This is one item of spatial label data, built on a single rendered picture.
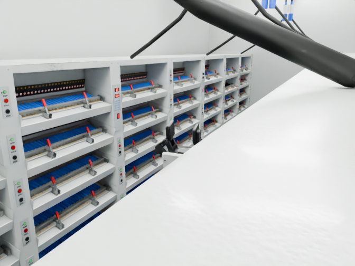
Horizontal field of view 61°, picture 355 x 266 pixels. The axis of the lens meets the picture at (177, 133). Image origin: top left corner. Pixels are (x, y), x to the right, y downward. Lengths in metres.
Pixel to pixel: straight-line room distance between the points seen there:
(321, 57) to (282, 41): 0.04
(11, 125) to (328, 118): 1.30
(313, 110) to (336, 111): 0.01
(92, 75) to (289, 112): 1.76
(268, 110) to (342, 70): 0.13
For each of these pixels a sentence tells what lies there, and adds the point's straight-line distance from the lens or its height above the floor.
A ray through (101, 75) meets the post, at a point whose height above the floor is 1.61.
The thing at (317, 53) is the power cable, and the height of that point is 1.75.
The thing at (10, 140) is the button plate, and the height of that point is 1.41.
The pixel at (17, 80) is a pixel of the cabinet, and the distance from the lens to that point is 1.64.
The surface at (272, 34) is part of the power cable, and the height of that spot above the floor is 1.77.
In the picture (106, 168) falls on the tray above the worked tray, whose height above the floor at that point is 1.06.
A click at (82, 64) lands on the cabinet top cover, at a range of 1.64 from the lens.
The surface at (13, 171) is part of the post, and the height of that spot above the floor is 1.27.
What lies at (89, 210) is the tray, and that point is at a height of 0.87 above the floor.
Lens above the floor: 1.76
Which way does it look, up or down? 15 degrees down
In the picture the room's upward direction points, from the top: straight up
